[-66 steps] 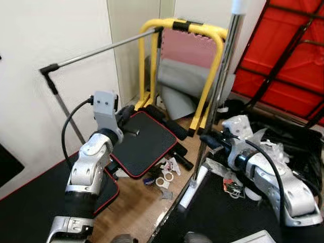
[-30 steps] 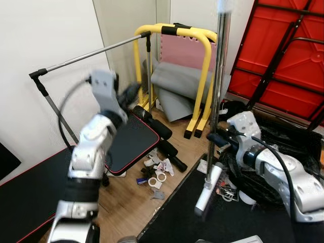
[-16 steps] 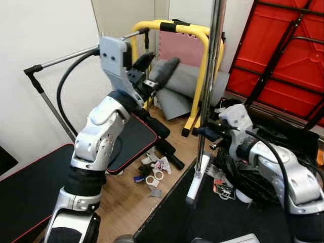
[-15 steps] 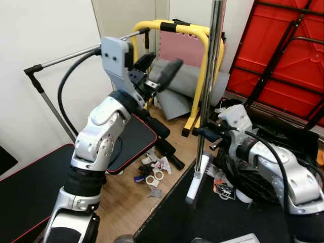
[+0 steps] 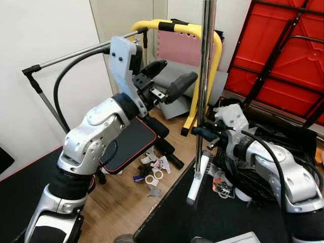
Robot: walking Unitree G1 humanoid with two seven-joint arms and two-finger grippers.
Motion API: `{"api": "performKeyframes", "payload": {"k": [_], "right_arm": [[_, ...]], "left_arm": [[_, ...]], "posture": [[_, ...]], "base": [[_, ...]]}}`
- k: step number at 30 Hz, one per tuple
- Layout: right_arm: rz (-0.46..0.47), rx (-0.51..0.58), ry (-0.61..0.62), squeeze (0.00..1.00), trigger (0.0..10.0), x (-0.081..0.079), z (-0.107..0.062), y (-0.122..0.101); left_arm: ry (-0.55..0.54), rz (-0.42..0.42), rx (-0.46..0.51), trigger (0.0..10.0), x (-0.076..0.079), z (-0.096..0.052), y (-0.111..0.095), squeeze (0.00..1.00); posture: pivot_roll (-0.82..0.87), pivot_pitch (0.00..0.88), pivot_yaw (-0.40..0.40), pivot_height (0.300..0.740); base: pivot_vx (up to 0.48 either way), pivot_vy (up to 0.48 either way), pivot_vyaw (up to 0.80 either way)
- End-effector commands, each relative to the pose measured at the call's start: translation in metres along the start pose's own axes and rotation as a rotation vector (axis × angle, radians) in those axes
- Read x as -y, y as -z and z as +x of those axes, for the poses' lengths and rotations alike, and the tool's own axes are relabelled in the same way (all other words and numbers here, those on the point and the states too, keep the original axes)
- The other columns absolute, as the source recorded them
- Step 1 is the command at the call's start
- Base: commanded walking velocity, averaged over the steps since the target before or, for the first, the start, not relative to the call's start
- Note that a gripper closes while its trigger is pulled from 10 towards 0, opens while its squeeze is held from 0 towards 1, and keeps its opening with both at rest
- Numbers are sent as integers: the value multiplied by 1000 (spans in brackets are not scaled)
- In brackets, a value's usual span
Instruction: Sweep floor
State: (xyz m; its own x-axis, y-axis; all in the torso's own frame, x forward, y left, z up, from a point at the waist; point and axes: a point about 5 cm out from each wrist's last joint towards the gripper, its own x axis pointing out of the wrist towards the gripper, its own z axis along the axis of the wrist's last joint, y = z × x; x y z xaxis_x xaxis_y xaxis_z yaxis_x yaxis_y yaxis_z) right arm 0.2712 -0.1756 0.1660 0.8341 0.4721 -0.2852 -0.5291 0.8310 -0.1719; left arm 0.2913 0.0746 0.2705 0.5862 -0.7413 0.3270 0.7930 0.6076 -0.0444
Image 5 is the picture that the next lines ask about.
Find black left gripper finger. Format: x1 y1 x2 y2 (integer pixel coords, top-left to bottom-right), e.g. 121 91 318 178
163 71 199 104
140 59 169 78

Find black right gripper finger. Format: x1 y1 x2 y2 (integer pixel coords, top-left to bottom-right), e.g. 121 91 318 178
191 126 219 143

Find chrome pole broom white sleeve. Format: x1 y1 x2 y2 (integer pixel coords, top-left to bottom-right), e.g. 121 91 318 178
186 0 218 207

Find black floor mat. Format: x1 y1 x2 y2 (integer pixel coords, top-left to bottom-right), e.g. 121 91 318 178
134 157 324 243

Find grey rolled mat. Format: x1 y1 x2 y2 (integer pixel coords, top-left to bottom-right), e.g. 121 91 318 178
152 63 228 119

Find pink foam mat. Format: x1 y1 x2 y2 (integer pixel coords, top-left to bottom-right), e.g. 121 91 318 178
154 29 203 66

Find white torn paper scrap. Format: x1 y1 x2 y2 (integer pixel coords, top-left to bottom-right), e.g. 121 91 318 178
150 156 172 174

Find black weight bench red trim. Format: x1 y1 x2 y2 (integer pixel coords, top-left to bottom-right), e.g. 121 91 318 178
0 114 185 243

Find black trash bag bin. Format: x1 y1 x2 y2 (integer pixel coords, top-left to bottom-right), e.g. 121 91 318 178
205 99 324 190

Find silver bar black ends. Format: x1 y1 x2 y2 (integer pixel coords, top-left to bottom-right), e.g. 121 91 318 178
22 28 150 133

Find silver left robot leg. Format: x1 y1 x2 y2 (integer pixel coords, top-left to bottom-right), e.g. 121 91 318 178
114 234 136 243

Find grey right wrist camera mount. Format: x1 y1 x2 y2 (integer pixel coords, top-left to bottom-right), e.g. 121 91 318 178
215 104 250 133

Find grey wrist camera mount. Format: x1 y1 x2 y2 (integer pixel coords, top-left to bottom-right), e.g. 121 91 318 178
215 104 250 133
109 36 146 105

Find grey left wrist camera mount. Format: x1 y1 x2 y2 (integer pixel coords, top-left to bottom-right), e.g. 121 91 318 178
109 36 146 105

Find yellow metal tube frame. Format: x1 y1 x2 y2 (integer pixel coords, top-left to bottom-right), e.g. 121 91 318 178
131 19 223 136

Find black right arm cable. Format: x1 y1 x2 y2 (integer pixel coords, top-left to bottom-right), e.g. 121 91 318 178
238 129 288 208

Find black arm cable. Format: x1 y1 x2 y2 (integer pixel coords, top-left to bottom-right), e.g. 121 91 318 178
238 129 288 208
53 46 112 135

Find white ring clip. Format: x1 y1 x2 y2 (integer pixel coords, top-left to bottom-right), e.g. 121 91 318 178
145 170 164 187

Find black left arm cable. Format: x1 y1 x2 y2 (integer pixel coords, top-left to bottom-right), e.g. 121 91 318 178
53 46 112 135

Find red folding table black frame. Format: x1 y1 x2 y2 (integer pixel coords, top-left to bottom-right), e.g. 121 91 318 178
224 0 324 127

